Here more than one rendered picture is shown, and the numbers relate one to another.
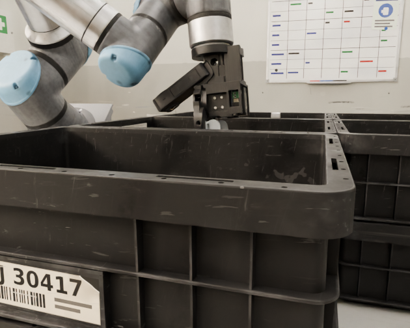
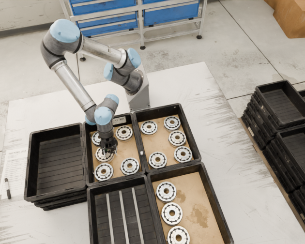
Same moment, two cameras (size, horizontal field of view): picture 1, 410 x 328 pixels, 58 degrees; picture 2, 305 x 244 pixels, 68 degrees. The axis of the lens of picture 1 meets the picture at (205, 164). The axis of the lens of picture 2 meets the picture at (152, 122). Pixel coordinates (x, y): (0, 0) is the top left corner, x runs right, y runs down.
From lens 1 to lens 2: 136 cm
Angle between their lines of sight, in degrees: 66
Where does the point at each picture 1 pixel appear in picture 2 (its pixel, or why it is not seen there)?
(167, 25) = not seen: hidden behind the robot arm
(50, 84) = (116, 78)
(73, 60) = (126, 71)
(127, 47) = (87, 119)
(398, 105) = not seen: outside the picture
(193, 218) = (26, 186)
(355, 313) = not seen: hidden behind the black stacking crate
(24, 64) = (108, 71)
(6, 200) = (28, 163)
